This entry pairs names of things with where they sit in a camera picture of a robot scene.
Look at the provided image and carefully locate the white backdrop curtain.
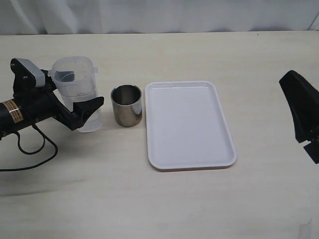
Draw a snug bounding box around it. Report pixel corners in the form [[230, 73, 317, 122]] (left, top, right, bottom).
[[0, 0, 319, 35]]

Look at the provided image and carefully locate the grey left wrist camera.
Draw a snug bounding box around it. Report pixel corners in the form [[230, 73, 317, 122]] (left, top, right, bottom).
[[17, 58, 45, 88]]

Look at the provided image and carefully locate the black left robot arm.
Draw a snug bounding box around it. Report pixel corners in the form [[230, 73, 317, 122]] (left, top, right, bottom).
[[0, 58, 104, 137]]

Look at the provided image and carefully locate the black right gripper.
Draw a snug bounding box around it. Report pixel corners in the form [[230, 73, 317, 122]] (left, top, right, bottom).
[[279, 70, 319, 164]]

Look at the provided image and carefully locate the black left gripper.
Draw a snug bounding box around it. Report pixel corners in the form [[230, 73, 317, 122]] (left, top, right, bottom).
[[10, 59, 104, 131]]

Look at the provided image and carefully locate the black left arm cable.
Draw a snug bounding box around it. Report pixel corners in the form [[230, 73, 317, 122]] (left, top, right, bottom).
[[0, 124, 59, 172]]

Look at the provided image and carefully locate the stainless steel cup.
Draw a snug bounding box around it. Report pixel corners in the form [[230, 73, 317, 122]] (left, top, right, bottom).
[[110, 84, 143, 127]]

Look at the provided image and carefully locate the white rectangular plastic tray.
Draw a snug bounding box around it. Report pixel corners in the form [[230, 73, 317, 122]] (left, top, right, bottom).
[[145, 81, 237, 171]]

